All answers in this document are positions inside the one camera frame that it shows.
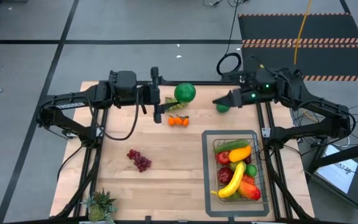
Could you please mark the small green lime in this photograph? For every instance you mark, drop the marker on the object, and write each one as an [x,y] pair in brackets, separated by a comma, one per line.
[251,170]

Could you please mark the red grape bunch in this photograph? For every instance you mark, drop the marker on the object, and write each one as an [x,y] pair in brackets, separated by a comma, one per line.
[139,160]

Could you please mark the green succulent plant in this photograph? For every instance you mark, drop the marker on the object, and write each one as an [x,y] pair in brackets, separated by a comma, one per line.
[99,205]

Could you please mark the grey mat with dark border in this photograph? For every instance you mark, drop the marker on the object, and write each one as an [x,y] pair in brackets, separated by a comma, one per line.
[204,174]

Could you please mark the black perforated bracket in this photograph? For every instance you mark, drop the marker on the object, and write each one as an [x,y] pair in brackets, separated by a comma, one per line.
[230,76]

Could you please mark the yellow banana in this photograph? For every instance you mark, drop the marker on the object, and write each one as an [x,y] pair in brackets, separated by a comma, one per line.
[233,182]

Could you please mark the large green lime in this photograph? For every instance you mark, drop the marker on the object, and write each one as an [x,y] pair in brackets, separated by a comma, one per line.
[222,109]
[185,92]

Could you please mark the yellow oval fruit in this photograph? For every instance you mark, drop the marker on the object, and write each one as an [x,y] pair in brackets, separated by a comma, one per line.
[240,153]

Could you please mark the bright red apple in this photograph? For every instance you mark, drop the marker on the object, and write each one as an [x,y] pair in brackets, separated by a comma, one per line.
[223,157]

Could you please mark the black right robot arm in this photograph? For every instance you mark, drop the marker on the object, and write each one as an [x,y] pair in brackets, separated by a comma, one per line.
[315,109]

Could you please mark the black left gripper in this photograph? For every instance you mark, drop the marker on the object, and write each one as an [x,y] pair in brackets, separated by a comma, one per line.
[126,88]

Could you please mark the green grape bunch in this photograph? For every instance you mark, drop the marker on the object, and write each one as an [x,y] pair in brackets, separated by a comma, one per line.
[180,106]

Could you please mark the red and orange mango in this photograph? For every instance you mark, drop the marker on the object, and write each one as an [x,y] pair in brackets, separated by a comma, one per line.
[249,190]

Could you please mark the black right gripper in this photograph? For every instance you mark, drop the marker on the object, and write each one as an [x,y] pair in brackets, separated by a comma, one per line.
[250,93]

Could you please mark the black aluminium table frame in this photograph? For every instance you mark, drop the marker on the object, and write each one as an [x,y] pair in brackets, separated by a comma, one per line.
[204,83]

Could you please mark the orange tangerine cluster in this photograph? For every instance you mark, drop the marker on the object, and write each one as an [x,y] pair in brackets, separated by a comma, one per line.
[178,120]

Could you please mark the black stand beam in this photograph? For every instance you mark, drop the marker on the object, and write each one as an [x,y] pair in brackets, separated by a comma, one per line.
[346,155]

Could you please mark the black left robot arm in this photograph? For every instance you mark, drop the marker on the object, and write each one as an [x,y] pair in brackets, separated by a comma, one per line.
[73,101]

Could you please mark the black hazard-striped floor mat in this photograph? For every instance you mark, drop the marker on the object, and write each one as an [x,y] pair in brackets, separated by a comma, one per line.
[303,28]

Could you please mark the green cucumber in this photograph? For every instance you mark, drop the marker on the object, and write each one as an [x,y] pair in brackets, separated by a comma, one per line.
[232,145]

